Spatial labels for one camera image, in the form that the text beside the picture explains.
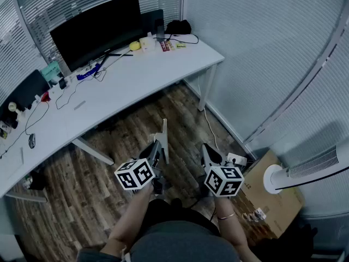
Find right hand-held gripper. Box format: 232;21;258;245
200;142;245;198

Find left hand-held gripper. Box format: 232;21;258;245
114;118;172;197

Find person's right forearm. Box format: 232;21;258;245
214;196;262;262

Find person's left forearm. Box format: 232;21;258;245
105;184;155;258

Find white power strip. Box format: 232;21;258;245
226;152;248;166

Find white plug adapters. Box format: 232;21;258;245
242;207;267;224

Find brown cardboard box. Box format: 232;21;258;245
237;149;305;240

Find person's black trousers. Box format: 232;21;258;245
140;198;221;237

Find white desk leg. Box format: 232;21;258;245
70;136;116;166
197;62;218;112

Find person's grey shirt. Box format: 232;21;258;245
76;220;242;262

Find white tower fan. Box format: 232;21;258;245
262;142;349;195

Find wooden back scratcher stick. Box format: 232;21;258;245
104;47;132;70

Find black monitor stand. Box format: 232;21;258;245
93;50;134;78

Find clear water bottle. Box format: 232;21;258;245
155;18;166;42

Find black cloth bag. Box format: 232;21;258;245
165;19;192;35

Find black screen panel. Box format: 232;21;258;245
141;9;165;37
0;69;51;120

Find large curved black monitor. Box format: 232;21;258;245
49;0;145;73

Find black box under desk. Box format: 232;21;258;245
22;170;47;191

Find teal cardboard box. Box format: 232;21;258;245
40;61;63;86

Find white flat pad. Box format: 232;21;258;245
7;147;25;180

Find small white desk fan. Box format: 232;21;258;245
8;102;27;120

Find small bottles cluster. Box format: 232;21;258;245
0;116;19;141

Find white floor cable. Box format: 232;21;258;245
203;106;220;151

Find black adapter cable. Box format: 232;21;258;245
55;68;107;110

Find black charging cable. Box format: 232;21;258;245
153;33;200;45

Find black mouse cable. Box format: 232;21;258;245
0;100;51;159

